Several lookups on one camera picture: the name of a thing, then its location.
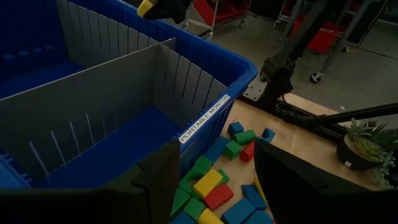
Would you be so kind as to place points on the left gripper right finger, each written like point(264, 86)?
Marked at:
point(311, 202)

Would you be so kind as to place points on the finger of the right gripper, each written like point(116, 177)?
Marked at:
point(171, 9)

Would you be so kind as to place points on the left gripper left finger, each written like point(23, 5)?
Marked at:
point(77, 208)

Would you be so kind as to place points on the grey divider with long slots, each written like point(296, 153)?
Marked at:
point(186, 81)

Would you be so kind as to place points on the large blue plastic bin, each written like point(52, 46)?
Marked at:
point(124, 146)

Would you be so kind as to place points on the grey divider with short slots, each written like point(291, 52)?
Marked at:
point(93, 93)

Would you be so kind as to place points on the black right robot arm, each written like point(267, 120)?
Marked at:
point(280, 71)

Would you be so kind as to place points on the red bin cart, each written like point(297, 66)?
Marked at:
point(323, 40)
point(217, 11)

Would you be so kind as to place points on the potted succulent plant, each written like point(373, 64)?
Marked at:
point(363, 149)

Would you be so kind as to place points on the red block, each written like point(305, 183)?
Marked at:
point(247, 152)
point(218, 196)

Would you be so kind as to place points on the green cylinder block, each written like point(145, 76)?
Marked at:
point(244, 137)

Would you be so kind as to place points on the green arch block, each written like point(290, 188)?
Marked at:
point(199, 166)

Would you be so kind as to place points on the grey wheeled stand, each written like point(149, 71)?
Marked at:
point(345, 34)

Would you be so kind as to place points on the black aluminium rig frame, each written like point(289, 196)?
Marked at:
point(357, 115)

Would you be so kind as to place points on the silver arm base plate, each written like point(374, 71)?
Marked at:
point(255, 90)

